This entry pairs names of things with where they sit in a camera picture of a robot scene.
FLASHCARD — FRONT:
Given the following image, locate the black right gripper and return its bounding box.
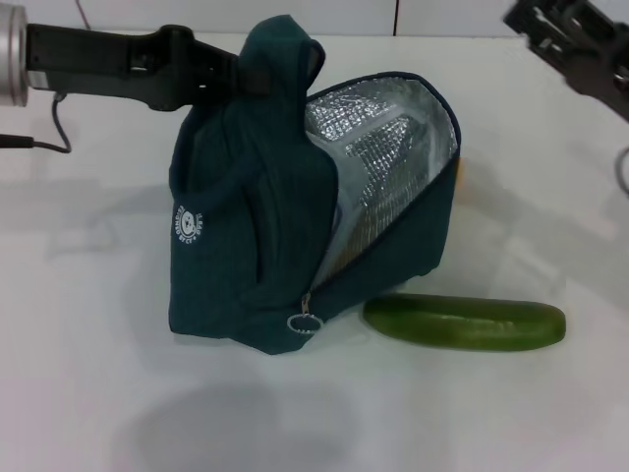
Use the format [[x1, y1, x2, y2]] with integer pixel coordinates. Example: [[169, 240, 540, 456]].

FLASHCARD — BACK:
[[503, 0, 629, 124]]

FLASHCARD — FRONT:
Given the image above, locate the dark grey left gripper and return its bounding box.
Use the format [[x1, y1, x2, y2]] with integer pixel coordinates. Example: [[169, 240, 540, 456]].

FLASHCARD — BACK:
[[27, 22, 274, 112]]

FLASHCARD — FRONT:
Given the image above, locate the dark teal insulated lunch bag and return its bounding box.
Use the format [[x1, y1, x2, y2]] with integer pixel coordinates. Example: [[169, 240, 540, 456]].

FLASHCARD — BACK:
[[166, 15, 463, 356]]

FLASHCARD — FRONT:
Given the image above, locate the green cucumber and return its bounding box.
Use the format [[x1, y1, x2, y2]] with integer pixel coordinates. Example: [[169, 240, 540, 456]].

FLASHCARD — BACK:
[[362, 293, 567, 353]]

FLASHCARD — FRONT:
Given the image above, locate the grey right gripper cable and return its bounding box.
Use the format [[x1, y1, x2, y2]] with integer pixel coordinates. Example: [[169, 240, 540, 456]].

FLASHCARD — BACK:
[[615, 147, 629, 194]]

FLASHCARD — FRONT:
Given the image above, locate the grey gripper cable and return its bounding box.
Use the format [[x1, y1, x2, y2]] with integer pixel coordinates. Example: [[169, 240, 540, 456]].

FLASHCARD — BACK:
[[0, 91, 73, 154], [615, 147, 629, 194]]

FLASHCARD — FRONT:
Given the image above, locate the grey left gripper cable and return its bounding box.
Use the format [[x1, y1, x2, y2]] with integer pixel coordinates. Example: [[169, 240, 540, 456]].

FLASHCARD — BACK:
[[0, 91, 73, 154]]

